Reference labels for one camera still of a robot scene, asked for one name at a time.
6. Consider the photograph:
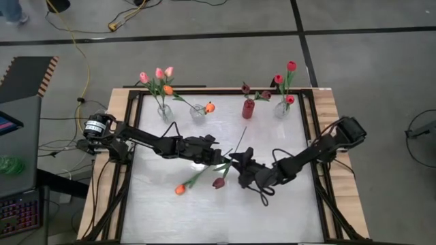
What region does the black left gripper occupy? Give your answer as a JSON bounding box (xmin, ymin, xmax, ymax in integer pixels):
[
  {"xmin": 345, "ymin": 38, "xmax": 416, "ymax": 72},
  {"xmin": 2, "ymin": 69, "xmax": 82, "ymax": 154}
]
[{"xmin": 193, "ymin": 135, "xmax": 232, "ymax": 167}]

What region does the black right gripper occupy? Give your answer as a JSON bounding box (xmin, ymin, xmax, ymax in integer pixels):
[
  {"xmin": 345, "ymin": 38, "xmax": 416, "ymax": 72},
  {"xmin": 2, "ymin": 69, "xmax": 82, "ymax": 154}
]
[{"xmin": 229, "ymin": 146, "xmax": 273, "ymax": 189}]

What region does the dark red artificial tulip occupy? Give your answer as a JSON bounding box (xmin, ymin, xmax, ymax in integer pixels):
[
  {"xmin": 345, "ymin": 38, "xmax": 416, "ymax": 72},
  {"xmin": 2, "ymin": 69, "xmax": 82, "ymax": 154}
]
[
  {"xmin": 212, "ymin": 126, "xmax": 248, "ymax": 190},
  {"xmin": 240, "ymin": 81, "xmax": 255, "ymax": 103},
  {"xmin": 250, "ymin": 90, "xmax": 273, "ymax": 102}
]

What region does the pink artificial tulip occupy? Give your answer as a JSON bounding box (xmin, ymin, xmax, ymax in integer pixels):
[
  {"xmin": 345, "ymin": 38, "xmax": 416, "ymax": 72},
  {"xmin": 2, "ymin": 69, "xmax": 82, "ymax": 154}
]
[
  {"xmin": 162, "ymin": 66, "xmax": 175, "ymax": 115},
  {"xmin": 155, "ymin": 67, "xmax": 168, "ymax": 115},
  {"xmin": 138, "ymin": 71, "xmax": 164, "ymax": 115}
]

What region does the red glass bottle vase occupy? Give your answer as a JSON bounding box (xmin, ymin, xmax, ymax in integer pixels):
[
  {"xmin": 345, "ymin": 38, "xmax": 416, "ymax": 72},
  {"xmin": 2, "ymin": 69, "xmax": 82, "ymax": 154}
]
[{"xmin": 242, "ymin": 98, "xmax": 256, "ymax": 120}]

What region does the clear textured glass bottle vase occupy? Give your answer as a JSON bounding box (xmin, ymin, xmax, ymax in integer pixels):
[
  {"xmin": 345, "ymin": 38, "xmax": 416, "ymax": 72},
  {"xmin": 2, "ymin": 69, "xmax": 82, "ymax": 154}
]
[{"xmin": 157, "ymin": 103, "xmax": 173, "ymax": 124}]

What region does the short clear cut-glass jar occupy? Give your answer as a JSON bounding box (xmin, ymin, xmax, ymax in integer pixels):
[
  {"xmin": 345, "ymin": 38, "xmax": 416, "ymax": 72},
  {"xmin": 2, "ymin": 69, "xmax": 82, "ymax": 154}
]
[{"xmin": 189, "ymin": 104, "xmax": 206, "ymax": 122}]

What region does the black flat bar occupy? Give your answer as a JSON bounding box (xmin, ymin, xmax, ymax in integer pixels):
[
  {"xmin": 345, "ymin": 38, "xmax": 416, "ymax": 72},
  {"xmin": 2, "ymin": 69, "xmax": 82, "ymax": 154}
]
[{"xmin": 122, "ymin": 84, "xmax": 207, "ymax": 89}]

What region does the black desk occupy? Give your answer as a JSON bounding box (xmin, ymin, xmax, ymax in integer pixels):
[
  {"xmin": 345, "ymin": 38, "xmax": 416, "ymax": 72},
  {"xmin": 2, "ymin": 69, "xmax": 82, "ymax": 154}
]
[{"xmin": 35, "ymin": 168, "xmax": 90, "ymax": 200}]

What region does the grey metal stand foot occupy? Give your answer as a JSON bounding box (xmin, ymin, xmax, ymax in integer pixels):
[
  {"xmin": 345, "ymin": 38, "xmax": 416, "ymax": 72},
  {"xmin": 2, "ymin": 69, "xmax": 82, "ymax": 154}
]
[{"xmin": 407, "ymin": 120, "xmax": 436, "ymax": 140}]

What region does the laptop with backlit keyboard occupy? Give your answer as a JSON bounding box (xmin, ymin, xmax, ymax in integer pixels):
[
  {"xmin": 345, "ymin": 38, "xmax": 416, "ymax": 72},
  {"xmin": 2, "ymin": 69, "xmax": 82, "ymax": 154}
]
[{"xmin": 0, "ymin": 95, "xmax": 45, "ymax": 239}]

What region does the black foam mat striped edge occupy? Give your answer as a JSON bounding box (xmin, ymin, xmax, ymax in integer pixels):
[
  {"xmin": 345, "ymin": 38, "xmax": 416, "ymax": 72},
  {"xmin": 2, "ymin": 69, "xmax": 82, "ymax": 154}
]
[{"xmin": 0, "ymin": 56, "xmax": 60, "ymax": 105}]

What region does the small lit display screen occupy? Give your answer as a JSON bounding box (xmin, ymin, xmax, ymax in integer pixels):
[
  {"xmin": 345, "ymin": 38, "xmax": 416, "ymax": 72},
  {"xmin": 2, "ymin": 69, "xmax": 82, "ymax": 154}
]
[{"xmin": 0, "ymin": 110, "xmax": 25, "ymax": 137}]

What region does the black round stand base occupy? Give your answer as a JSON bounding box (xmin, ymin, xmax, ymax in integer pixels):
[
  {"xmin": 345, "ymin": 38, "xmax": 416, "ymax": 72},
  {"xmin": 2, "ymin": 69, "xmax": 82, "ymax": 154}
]
[{"xmin": 46, "ymin": 0, "xmax": 72, "ymax": 14}]

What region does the person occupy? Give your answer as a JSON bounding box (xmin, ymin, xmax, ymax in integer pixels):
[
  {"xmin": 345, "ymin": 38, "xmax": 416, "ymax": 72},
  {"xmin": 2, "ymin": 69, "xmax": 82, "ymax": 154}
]
[{"xmin": 0, "ymin": 0, "xmax": 29, "ymax": 25}]

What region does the yellow floor cable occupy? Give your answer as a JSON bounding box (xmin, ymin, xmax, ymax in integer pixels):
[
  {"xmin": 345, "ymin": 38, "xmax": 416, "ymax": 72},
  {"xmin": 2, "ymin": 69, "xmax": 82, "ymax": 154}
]
[{"xmin": 45, "ymin": 0, "xmax": 92, "ymax": 137}]

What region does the black cable with yellow plug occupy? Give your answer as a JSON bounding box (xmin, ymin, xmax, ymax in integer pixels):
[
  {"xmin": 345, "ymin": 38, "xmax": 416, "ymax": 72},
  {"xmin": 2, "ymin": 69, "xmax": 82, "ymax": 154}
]
[{"xmin": 44, "ymin": 0, "xmax": 163, "ymax": 35}]

